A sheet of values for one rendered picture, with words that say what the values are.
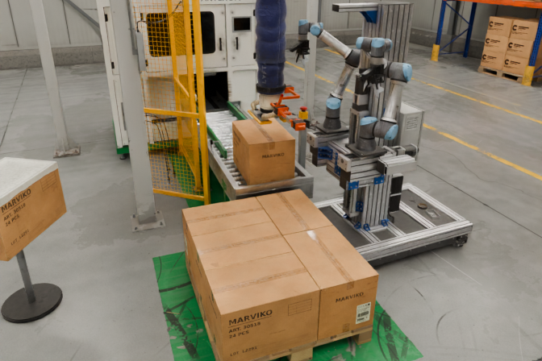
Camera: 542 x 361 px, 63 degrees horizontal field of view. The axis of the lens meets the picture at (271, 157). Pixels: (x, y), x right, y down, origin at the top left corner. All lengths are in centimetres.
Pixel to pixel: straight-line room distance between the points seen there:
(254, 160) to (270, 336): 146
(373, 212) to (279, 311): 150
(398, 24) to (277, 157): 138
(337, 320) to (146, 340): 126
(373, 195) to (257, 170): 97
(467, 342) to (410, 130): 156
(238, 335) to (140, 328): 89
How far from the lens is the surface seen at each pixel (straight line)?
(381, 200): 388
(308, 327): 288
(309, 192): 389
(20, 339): 358
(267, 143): 363
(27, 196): 322
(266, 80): 343
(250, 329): 271
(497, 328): 362
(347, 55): 356
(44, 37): 599
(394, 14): 337
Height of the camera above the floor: 229
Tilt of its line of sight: 24 degrees down
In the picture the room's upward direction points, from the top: straight up
